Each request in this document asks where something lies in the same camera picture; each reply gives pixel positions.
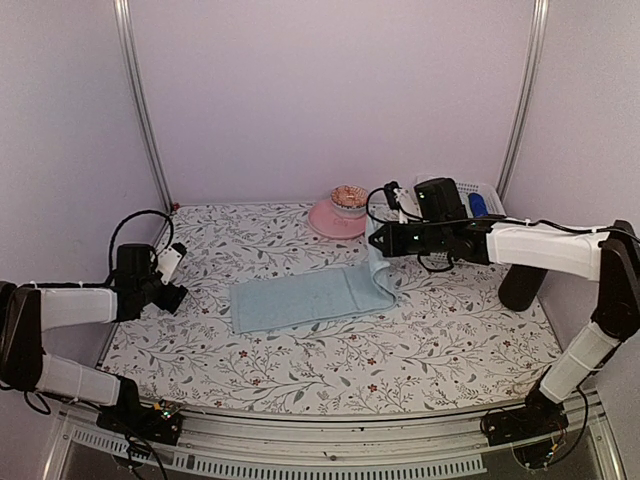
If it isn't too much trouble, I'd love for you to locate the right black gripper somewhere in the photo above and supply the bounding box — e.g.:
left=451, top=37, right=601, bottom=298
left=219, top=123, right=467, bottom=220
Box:
left=369, top=221, right=448, bottom=258

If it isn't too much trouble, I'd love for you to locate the light blue towel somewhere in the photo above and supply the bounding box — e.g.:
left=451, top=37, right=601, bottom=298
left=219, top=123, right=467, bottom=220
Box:
left=229, top=241, right=398, bottom=334

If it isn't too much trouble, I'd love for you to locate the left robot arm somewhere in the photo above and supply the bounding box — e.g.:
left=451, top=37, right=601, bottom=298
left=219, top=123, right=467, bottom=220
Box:
left=1, top=243, right=188, bottom=434

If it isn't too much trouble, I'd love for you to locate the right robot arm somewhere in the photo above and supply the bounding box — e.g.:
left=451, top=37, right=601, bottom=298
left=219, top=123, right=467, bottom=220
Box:
left=366, top=178, right=639, bottom=436

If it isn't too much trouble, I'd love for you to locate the blue rolled towel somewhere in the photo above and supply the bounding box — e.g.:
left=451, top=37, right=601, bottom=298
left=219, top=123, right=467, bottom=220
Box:
left=468, top=193, right=489, bottom=218

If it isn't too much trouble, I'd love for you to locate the dark brown cup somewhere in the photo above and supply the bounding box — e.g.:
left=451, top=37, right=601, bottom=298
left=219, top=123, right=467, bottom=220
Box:
left=498, top=264, right=548, bottom=312

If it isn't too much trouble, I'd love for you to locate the white plastic basket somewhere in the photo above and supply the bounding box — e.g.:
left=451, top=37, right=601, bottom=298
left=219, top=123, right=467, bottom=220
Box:
left=409, top=175, right=506, bottom=221

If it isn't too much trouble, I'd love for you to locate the floral tablecloth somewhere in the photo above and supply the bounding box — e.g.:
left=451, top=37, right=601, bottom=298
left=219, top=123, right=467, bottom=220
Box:
left=102, top=204, right=561, bottom=415

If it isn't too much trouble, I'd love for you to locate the patterned bowl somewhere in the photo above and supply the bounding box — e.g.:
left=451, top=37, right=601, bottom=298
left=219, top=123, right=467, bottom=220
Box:
left=329, top=185, right=369, bottom=218

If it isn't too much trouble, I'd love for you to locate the pink plate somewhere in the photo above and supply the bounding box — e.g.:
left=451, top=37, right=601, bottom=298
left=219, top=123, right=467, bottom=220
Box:
left=308, top=199, right=366, bottom=240

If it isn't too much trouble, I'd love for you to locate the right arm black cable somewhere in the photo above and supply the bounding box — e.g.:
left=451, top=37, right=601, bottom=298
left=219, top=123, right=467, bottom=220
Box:
left=365, top=187, right=616, bottom=274

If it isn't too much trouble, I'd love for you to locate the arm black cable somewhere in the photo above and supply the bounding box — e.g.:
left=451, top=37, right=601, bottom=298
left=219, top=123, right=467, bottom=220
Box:
left=365, top=187, right=616, bottom=274
left=105, top=209, right=176, bottom=276

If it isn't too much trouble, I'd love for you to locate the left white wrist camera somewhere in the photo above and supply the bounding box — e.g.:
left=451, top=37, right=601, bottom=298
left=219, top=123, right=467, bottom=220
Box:
left=155, top=242, right=187, bottom=284

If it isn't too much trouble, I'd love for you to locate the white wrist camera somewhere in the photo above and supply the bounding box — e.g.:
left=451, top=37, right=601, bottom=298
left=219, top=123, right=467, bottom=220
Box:
left=155, top=242, right=187, bottom=284
left=383, top=181, right=422, bottom=224

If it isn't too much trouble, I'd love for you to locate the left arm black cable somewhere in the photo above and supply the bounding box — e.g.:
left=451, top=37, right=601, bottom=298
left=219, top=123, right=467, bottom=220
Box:
left=105, top=209, right=176, bottom=276

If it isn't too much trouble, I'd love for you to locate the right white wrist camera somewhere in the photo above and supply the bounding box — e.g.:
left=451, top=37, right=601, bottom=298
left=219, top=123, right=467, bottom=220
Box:
left=383, top=181, right=422, bottom=224

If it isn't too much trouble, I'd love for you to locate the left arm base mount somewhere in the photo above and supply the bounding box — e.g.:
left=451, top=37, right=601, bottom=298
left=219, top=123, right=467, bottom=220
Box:
left=96, top=397, right=183, bottom=446

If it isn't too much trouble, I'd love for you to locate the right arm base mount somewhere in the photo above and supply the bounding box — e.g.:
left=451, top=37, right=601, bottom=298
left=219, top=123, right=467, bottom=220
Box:
left=480, top=403, right=569, bottom=446

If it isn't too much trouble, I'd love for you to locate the aluminium front rail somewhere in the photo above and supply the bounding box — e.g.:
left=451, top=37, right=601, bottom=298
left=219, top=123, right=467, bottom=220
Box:
left=43, top=387, right=628, bottom=479

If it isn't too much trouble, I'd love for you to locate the right aluminium post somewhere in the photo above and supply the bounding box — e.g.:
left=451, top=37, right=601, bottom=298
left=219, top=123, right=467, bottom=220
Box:
left=496, top=0, right=550, bottom=200

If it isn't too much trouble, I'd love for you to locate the aluminium post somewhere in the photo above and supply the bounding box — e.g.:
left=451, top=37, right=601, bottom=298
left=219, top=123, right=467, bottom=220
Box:
left=496, top=0, right=550, bottom=200
left=113, top=0, right=173, bottom=211

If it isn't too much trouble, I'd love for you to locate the left aluminium post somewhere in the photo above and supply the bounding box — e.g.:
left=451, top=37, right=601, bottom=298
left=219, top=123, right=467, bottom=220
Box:
left=113, top=0, right=173, bottom=211

